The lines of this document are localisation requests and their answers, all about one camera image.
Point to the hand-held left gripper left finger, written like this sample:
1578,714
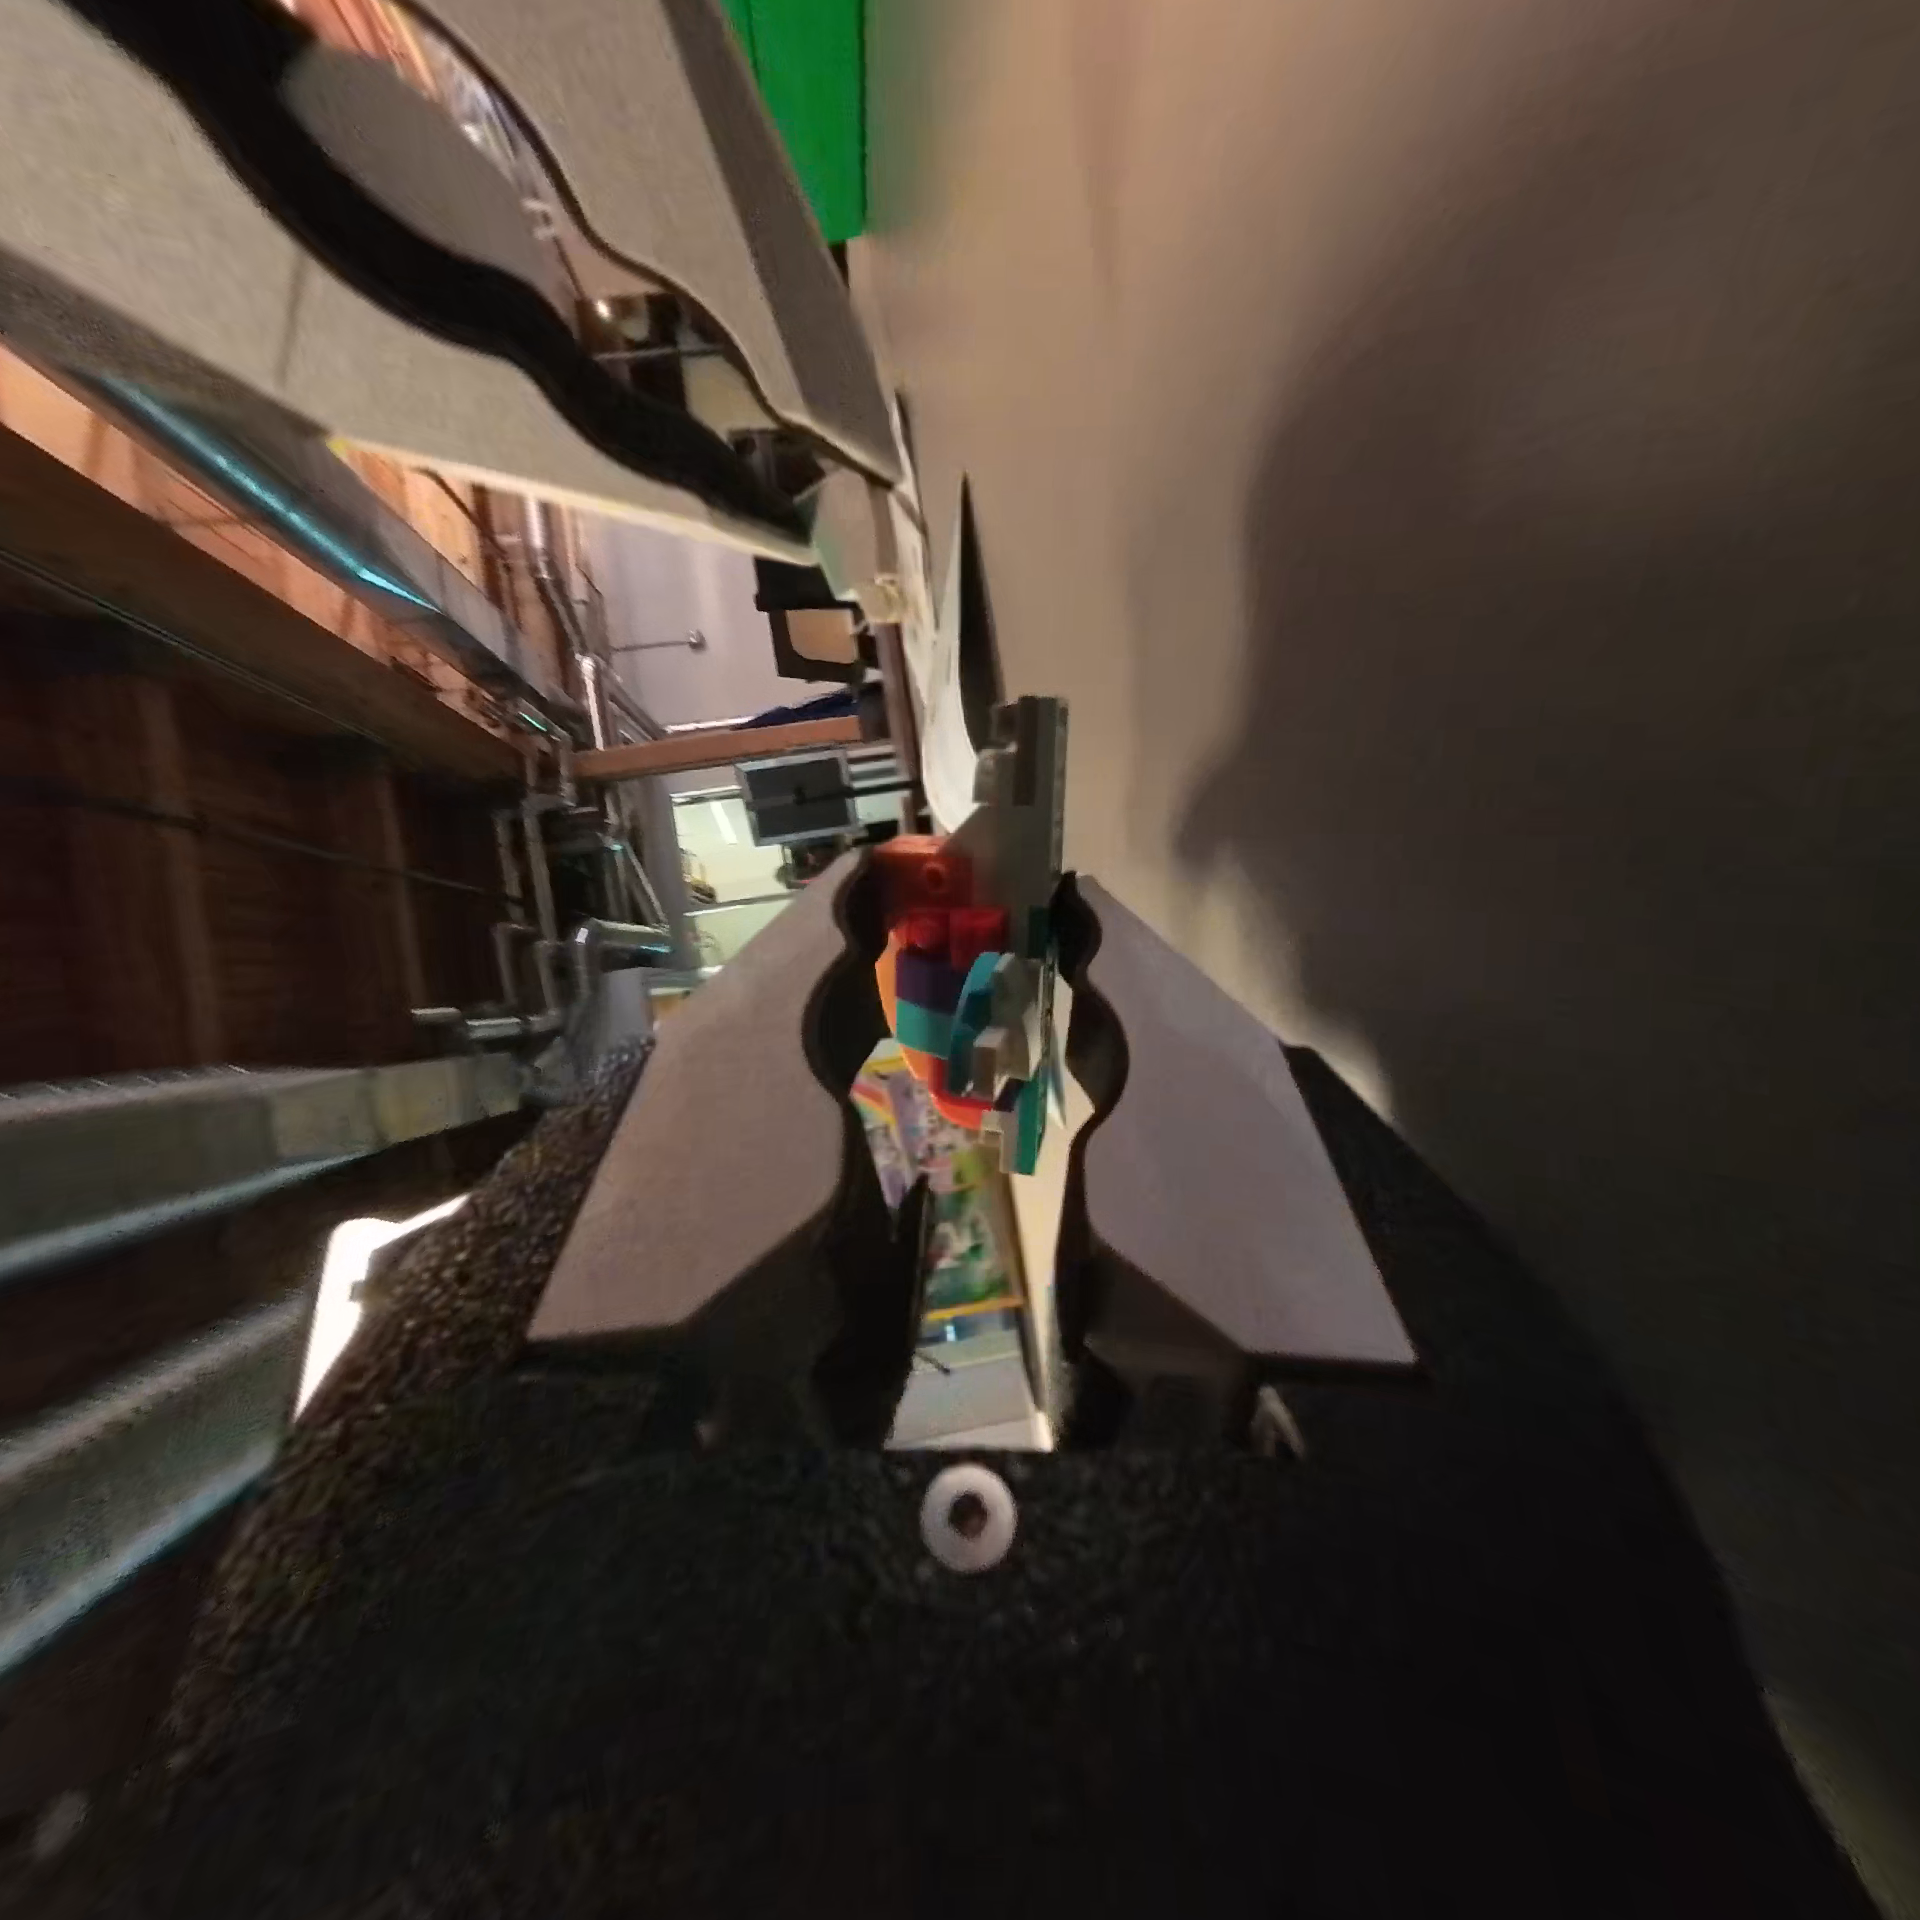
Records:
706,1185

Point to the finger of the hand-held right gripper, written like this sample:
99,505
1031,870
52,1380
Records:
135,225
662,149

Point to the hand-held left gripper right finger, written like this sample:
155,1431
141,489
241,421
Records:
1231,1201

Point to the colourful lego model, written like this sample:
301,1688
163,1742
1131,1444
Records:
975,960

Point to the white green lego piece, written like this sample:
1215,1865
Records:
859,546

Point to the instruction booklet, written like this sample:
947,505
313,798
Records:
949,720

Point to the colourful lego set box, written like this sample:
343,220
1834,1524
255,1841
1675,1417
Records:
945,1201

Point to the green plastic bin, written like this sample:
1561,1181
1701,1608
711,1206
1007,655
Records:
810,120

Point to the grey board on stand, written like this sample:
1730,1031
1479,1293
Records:
797,796

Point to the wooden support post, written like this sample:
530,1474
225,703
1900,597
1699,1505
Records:
706,746

